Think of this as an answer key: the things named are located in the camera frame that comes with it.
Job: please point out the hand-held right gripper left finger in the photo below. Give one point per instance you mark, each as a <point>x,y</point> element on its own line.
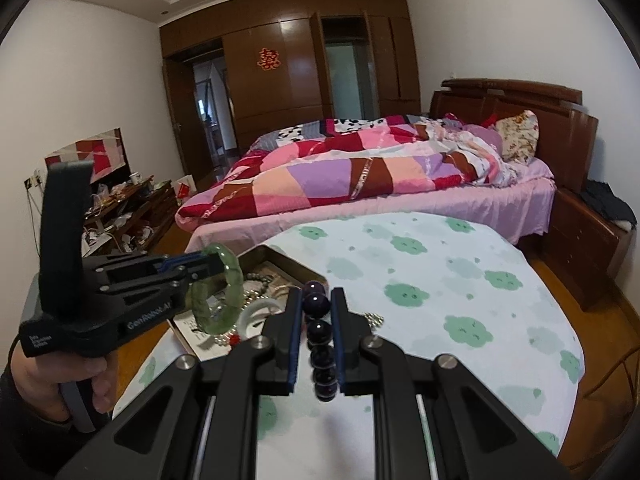
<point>295,345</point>

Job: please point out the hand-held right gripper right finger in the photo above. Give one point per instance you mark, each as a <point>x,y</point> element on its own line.
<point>339,345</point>

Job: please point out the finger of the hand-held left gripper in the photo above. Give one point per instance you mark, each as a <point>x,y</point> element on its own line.
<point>197,276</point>
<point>192,259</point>

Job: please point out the white jade bangle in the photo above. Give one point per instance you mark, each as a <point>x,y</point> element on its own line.
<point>252,314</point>

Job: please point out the silver bangle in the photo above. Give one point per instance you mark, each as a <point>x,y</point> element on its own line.
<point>285,288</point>

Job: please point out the rectangular metal tin box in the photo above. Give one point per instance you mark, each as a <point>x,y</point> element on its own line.
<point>280,270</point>

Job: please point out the person's left hand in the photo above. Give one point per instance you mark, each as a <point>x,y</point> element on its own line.
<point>45,377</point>

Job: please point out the printed paper leaflet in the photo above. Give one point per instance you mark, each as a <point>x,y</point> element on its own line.
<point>190,330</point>

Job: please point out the cluttered wooden cabinet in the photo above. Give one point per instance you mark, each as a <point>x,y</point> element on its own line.
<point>140,215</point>

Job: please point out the red paper bag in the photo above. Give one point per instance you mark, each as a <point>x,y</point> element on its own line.
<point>184,190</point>

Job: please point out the flat television screen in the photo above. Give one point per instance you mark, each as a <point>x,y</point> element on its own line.
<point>100,152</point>

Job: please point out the patchwork pink quilt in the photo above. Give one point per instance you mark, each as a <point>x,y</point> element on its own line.
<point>325,175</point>

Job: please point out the wooden bed with pink sheet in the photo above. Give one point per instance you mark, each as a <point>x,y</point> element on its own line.
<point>525,185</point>

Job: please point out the brown wooden wardrobe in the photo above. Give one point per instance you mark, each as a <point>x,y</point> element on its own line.
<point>280,25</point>

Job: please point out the wooden nightstand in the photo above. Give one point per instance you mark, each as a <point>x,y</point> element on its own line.
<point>580,245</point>

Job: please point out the floral pillow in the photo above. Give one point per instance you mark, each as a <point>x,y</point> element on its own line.
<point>517,137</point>

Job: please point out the dark clothes pile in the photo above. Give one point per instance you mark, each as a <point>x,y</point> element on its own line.
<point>607,202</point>

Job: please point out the red paper wall decoration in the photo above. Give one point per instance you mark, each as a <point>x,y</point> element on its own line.
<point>267,59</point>

